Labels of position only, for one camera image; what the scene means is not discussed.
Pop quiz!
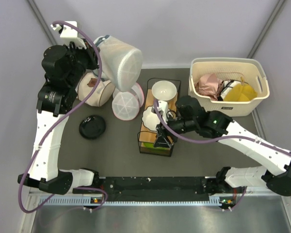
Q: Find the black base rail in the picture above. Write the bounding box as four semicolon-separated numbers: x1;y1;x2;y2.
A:
99;177;218;195

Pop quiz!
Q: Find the pink garment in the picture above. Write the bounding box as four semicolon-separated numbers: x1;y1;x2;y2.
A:
195;73;223;101

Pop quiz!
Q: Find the white scalloped plate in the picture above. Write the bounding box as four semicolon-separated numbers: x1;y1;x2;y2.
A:
142;106;160;132

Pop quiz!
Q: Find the pink-trimmed mesh laundry bag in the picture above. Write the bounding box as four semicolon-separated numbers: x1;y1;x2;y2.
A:
112;83;145;121

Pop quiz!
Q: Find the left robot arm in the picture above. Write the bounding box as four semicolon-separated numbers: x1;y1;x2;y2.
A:
17;42;100;195

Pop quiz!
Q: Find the beige bear cap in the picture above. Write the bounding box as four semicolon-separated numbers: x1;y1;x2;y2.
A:
77;73;115;107

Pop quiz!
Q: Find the cream plastic laundry basket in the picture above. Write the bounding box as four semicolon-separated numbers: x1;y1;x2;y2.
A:
188;57;270;117

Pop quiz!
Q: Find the black wire wooden rack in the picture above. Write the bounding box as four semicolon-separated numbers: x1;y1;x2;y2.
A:
137;78;181;157

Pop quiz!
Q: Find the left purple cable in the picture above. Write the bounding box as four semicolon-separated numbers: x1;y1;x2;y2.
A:
18;21;109;214

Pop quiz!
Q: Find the white mesh laundry bag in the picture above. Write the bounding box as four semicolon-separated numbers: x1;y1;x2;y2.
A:
94;35;143;92

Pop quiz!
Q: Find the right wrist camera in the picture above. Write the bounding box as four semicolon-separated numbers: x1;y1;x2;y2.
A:
155;100;173;123

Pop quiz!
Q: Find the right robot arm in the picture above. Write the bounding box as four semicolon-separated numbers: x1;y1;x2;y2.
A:
152;96;291;197

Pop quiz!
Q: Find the black round lid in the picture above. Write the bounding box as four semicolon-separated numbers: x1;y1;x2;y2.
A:
79;115;106;140

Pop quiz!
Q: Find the slotted cable duct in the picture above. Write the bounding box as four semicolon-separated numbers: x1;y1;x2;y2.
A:
39;195;236;206

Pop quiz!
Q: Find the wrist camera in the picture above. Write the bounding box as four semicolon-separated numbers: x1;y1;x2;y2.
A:
51;24;86;49
155;100;173;123

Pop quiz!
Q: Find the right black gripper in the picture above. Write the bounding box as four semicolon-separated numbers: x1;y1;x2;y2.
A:
154;113;197;148

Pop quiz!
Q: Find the white round bowl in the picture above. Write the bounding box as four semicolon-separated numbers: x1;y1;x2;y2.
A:
151;80;177;101

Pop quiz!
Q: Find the yellow garment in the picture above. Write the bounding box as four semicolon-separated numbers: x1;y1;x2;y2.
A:
223;84;258;102

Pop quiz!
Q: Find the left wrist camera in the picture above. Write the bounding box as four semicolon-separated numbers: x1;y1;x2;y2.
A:
51;24;86;49

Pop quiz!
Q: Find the black white striped garment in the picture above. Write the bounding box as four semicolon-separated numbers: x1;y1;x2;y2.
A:
217;80;241;101

